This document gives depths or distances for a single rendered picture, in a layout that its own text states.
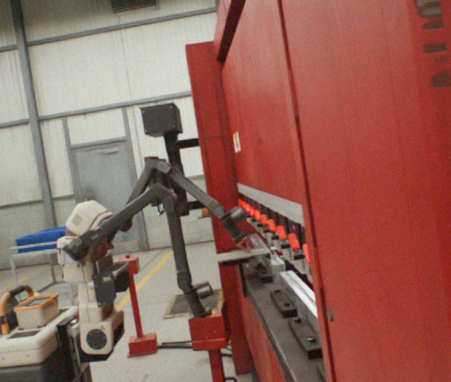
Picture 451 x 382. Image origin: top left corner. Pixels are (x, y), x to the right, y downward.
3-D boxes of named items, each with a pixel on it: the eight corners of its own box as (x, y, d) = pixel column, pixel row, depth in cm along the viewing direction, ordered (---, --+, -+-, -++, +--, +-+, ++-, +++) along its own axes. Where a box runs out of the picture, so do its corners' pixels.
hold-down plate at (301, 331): (288, 327, 176) (287, 318, 176) (303, 325, 177) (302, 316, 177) (308, 360, 147) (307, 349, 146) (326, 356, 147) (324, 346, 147)
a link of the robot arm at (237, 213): (217, 210, 265) (213, 210, 257) (235, 197, 263) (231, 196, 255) (230, 229, 263) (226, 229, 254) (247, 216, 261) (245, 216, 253)
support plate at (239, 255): (215, 256, 269) (215, 254, 269) (263, 248, 270) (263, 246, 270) (216, 263, 251) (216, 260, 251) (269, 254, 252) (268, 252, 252)
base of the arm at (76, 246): (71, 243, 237) (61, 248, 225) (83, 231, 236) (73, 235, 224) (84, 256, 237) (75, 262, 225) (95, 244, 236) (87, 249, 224)
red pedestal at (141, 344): (129, 349, 435) (114, 255, 431) (157, 344, 436) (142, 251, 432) (126, 358, 415) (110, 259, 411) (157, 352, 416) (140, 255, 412)
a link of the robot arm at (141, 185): (154, 154, 276) (147, 151, 266) (175, 165, 273) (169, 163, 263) (116, 226, 278) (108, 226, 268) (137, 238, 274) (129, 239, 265)
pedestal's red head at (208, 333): (199, 336, 246) (193, 300, 245) (231, 332, 244) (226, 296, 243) (192, 352, 226) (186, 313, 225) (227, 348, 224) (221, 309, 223)
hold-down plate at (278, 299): (270, 298, 216) (269, 290, 216) (282, 295, 217) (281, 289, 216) (283, 318, 186) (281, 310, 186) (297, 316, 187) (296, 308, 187)
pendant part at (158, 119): (165, 217, 409) (149, 114, 405) (196, 213, 409) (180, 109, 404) (157, 226, 358) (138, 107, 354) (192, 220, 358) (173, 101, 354)
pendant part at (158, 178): (159, 202, 400) (152, 157, 399) (174, 200, 400) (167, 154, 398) (150, 207, 356) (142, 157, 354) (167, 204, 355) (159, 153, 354)
